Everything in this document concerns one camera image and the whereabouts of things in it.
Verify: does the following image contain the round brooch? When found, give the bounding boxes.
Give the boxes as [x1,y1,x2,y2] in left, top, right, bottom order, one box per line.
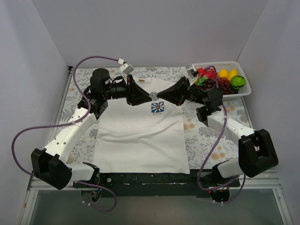
[149,92,158,101]

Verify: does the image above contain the white t-shirt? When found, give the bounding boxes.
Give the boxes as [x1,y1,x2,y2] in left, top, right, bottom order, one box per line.
[92,76,191,174]

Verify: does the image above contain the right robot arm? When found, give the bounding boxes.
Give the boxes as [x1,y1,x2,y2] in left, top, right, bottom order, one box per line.
[157,77,278,186]

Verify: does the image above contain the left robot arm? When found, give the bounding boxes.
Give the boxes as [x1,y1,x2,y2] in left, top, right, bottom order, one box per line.
[31,68,152,190]

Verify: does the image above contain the red dragon fruit toy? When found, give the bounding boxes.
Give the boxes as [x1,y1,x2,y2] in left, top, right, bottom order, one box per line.
[200,67,216,78]

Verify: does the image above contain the purple toy grapes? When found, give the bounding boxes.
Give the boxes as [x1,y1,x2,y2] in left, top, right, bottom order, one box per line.
[198,77,238,95]

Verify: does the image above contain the yellow toy lemon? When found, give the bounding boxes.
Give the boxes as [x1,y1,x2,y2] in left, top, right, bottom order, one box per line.
[217,69,228,79]

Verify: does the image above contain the yellow toy mango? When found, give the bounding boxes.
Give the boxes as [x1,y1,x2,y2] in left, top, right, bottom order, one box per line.
[227,69,238,81]

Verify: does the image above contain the green toy watermelon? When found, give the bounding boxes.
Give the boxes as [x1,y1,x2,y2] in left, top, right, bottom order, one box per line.
[230,75,246,90]

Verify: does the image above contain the floral table mat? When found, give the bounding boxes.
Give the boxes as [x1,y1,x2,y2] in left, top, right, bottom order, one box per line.
[60,67,252,169]

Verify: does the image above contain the white plastic basket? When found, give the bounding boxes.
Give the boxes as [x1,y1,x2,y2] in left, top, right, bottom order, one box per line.
[185,61,251,100]

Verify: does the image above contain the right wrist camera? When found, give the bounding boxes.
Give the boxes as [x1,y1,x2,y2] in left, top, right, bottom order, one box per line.
[185,64,199,85]

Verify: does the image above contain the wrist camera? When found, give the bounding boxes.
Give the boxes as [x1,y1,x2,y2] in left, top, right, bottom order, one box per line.
[185,64,199,85]
[118,58,134,76]

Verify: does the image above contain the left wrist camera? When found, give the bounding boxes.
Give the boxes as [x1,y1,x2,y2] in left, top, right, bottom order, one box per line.
[118,58,134,76]

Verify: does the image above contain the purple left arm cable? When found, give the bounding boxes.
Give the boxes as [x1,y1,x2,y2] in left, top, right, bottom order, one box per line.
[11,55,117,212]

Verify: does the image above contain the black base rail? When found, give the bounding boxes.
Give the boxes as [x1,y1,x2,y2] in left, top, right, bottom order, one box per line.
[72,168,242,197]

